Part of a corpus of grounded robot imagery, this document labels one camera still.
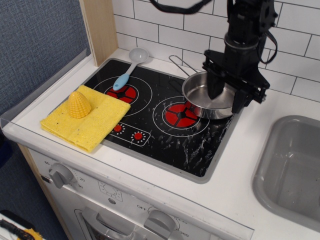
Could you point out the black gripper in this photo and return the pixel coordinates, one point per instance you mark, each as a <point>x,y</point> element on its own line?
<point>237,66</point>

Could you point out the stainless steel pot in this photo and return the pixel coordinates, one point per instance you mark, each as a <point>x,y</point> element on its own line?
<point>195,92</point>

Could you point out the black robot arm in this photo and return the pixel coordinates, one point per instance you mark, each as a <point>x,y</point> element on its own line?
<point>249,27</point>

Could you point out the black toy stovetop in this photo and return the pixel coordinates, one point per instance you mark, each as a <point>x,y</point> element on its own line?
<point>159,129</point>

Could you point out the grey sink basin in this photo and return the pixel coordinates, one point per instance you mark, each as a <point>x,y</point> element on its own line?
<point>287,178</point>

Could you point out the grey right oven knob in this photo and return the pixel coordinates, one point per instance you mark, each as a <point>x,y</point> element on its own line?
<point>160,224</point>

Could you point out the grey oven knob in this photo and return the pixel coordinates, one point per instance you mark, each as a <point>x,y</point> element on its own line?
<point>160,224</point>
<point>60,175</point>

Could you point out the yellow folded cloth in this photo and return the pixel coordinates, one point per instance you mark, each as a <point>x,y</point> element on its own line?
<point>98,114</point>

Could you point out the yellow toy corn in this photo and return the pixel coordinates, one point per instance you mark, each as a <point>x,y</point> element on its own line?
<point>78,105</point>

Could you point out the white toy oven front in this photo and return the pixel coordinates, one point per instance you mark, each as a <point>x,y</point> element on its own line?
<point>94,210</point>

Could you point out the grey left oven knob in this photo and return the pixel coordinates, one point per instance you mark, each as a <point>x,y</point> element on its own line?
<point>60,175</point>

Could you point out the yellow black object bottom left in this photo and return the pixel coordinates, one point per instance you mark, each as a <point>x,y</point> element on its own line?
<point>27,234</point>

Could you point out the white spoon blue handle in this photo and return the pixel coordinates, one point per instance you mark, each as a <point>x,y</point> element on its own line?
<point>137,56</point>

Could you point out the wooden side post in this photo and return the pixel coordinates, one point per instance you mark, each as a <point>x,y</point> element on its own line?
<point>99,22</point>

